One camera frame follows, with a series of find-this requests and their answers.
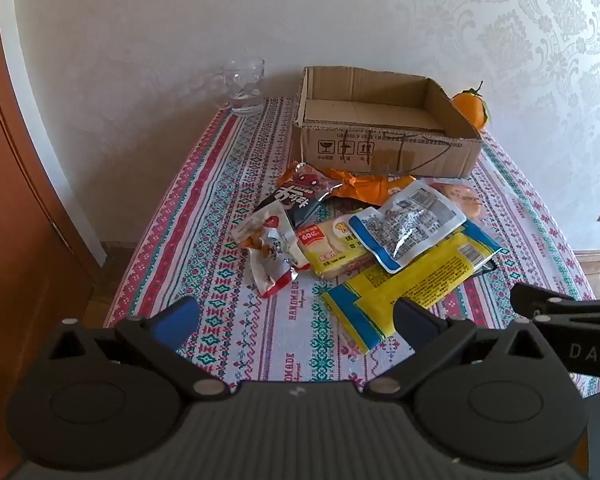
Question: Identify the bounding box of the yellow cracker packet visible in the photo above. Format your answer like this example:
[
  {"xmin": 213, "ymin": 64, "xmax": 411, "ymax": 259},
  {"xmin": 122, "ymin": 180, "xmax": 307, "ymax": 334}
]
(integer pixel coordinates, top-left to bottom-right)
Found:
[{"xmin": 294, "ymin": 214, "xmax": 381, "ymax": 281}]

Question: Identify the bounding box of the white and red snack packet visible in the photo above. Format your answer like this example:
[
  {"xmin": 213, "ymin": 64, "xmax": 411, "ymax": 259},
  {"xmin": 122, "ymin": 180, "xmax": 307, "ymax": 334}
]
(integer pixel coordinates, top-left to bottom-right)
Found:
[{"xmin": 230, "ymin": 208, "xmax": 313, "ymax": 301}]

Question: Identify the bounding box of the clear round pastry packet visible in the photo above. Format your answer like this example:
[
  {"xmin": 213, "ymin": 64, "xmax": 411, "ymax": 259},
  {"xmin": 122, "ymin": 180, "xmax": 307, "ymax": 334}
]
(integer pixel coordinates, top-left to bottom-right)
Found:
[{"xmin": 430, "ymin": 180, "xmax": 483, "ymax": 221}]

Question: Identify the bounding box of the clear glass mug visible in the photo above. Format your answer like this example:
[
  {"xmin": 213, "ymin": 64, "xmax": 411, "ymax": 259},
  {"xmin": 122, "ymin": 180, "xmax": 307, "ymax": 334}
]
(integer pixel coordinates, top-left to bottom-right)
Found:
[{"xmin": 214, "ymin": 57, "xmax": 267, "ymax": 118}]

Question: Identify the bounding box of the wooden door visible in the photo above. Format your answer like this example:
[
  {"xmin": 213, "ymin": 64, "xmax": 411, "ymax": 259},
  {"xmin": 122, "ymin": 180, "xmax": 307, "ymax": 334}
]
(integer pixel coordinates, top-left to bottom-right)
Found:
[{"xmin": 0, "ymin": 0, "xmax": 106, "ymax": 480}]

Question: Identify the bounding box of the orange bread packet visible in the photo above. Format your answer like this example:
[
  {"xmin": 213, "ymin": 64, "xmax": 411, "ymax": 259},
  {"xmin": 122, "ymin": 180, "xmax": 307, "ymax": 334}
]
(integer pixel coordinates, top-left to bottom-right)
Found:
[{"xmin": 342, "ymin": 175, "xmax": 417, "ymax": 207}]

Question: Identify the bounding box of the orange snack packet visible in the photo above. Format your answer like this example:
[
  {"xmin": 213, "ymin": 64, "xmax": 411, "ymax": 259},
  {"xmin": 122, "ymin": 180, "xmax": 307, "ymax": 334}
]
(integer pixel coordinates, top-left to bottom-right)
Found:
[{"xmin": 325, "ymin": 166, "xmax": 376, "ymax": 196}]

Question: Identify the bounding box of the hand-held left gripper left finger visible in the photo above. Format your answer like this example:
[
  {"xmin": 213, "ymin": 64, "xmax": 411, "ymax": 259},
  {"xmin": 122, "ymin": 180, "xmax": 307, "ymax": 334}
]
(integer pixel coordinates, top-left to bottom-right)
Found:
[{"xmin": 42, "ymin": 296, "xmax": 227, "ymax": 404}]

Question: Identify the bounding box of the white door frame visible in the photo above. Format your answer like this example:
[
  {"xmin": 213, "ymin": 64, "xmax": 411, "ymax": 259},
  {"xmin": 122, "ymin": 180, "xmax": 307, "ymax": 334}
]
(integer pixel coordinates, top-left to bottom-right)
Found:
[{"xmin": 0, "ymin": 0, "xmax": 107, "ymax": 266}]

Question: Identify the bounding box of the white and blue snack packet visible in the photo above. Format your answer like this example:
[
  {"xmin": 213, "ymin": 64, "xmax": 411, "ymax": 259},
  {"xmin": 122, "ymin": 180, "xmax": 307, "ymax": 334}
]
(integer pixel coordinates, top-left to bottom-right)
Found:
[{"xmin": 348, "ymin": 180, "xmax": 468, "ymax": 275}]

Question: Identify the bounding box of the brown cardboard box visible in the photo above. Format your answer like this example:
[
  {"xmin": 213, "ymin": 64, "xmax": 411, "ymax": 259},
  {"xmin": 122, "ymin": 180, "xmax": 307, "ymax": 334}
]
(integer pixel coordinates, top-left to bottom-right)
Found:
[{"xmin": 291, "ymin": 66, "xmax": 485, "ymax": 180}]

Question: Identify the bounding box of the black snack packet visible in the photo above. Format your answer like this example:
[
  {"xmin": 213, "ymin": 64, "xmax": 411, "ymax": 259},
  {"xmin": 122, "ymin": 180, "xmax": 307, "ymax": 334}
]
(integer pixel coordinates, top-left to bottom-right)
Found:
[{"xmin": 254, "ymin": 185, "xmax": 326, "ymax": 228}]

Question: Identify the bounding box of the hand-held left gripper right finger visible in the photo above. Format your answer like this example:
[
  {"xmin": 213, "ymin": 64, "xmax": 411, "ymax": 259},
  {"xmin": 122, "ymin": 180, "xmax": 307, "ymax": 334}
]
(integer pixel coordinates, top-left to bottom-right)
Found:
[{"xmin": 362, "ymin": 297, "xmax": 564, "ymax": 404}]

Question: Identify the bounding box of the patterned tablecloth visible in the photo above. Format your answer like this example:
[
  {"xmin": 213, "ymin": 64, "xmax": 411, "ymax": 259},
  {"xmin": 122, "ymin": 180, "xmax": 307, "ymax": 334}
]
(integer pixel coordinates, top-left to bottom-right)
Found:
[{"xmin": 102, "ymin": 97, "xmax": 598, "ymax": 396}]

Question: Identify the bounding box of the orange fruit with leaf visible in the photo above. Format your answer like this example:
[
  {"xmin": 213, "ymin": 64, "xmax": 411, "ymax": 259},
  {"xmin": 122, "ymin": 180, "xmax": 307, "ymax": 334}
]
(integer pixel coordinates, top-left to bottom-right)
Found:
[{"xmin": 451, "ymin": 80, "xmax": 493, "ymax": 131}]

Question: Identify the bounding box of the long yellow and blue packet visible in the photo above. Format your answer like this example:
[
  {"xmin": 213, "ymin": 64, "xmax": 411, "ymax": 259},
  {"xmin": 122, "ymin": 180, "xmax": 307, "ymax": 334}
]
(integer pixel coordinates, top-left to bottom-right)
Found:
[{"xmin": 321, "ymin": 220, "xmax": 503, "ymax": 356}]

